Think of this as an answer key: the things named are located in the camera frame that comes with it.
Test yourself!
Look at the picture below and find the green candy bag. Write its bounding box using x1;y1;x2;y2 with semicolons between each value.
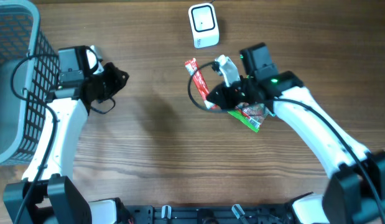
228;103;270;133

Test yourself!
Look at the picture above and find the red stick sachet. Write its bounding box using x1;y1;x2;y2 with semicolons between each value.
185;58;218;111

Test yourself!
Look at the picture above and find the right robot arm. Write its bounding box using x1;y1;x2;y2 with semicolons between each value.
208;44;385;223

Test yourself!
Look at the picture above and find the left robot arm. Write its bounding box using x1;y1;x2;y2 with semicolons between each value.
3;45;132;223

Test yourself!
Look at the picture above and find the white barcode scanner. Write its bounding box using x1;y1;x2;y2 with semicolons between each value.
188;2;220;49

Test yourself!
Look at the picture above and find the grey plastic mesh basket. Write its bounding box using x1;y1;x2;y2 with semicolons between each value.
0;1;60;166

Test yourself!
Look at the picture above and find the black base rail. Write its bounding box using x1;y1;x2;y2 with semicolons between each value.
125;203;299;224

